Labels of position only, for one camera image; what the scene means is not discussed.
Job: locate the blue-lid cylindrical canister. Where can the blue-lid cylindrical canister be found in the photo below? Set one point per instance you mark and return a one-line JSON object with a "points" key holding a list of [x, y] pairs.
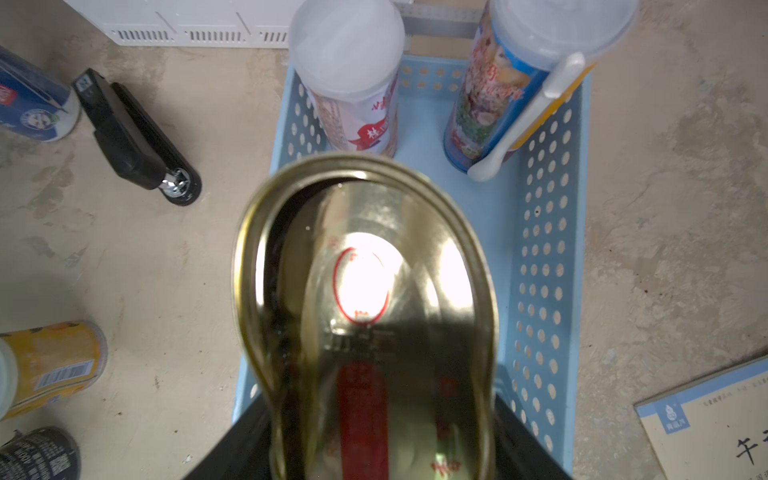
{"points": [[33, 103]]}

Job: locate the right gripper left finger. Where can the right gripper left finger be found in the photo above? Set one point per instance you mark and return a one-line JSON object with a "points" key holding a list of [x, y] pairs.
{"points": [[244, 451]]}

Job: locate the colourful can with spoon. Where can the colourful can with spoon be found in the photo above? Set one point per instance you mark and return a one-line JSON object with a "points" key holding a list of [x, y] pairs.
{"points": [[526, 56]]}

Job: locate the oval gold fish tin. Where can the oval gold fish tin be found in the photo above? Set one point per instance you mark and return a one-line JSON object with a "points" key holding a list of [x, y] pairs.
{"points": [[367, 312]]}

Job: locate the beige booklet blue edge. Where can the beige booklet blue edge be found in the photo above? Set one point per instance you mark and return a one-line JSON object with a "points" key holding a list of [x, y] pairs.
{"points": [[714, 427]]}

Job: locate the silver round pull-tab can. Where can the silver round pull-tab can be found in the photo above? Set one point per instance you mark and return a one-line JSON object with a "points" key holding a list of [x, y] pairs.
{"points": [[48, 453]]}

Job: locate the black stapler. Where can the black stapler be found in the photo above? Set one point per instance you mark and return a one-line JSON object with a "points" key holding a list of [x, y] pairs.
{"points": [[134, 145]]}

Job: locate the white file organizer box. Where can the white file organizer box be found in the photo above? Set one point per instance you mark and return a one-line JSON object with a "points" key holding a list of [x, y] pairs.
{"points": [[191, 23]]}

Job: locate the yellow can white lid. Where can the yellow can white lid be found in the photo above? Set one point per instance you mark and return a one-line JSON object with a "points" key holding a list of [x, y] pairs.
{"points": [[42, 365]]}

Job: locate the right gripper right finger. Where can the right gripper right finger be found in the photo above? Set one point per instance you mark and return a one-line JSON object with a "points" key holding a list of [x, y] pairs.
{"points": [[518, 455]]}

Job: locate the pink can white lid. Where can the pink can white lid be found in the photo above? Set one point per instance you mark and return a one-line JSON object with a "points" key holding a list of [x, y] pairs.
{"points": [[348, 56]]}

